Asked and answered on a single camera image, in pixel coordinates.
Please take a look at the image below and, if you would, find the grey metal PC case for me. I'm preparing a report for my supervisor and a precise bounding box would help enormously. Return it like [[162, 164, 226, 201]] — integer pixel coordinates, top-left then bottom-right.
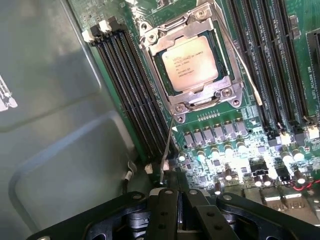
[[0, 0, 157, 240]]

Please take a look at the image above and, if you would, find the green motherboard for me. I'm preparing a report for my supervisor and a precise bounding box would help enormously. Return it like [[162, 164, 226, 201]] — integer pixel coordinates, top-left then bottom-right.
[[66, 0, 320, 227]]

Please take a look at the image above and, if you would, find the metal socket cover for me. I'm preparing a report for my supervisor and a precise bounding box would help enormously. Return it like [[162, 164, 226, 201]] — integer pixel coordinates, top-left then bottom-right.
[[140, 6, 241, 109]]

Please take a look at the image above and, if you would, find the long wire locking lever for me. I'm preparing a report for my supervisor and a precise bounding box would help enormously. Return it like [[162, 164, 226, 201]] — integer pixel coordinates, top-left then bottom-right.
[[213, 6, 264, 106]]

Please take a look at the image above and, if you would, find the silver CPU with print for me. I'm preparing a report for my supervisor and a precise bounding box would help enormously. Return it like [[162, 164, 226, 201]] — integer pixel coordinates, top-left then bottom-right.
[[161, 35, 221, 92]]

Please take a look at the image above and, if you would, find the black expansion slot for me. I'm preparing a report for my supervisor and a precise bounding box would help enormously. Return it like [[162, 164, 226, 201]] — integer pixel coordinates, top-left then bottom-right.
[[305, 31, 320, 117]]

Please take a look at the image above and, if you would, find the short wire locking lever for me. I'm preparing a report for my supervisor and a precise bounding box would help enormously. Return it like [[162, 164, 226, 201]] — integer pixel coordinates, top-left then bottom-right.
[[159, 111, 178, 186]]

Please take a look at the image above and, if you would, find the CPU socket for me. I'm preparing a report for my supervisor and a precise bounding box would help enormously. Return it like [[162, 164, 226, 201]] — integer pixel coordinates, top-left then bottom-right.
[[138, 4, 246, 124]]

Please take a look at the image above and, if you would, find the white printed case sticker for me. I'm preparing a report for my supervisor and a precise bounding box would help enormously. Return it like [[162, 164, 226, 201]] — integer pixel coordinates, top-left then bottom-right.
[[0, 74, 19, 115]]

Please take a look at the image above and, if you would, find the black header connector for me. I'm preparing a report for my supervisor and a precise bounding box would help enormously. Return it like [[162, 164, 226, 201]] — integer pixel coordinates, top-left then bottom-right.
[[250, 164, 270, 181], [275, 166, 293, 183]]

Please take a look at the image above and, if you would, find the grey wire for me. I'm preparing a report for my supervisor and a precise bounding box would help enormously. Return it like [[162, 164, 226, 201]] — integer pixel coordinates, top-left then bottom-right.
[[121, 160, 138, 196]]

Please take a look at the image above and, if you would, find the red wire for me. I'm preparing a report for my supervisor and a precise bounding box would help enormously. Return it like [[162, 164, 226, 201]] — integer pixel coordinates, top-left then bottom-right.
[[290, 182, 314, 193]]

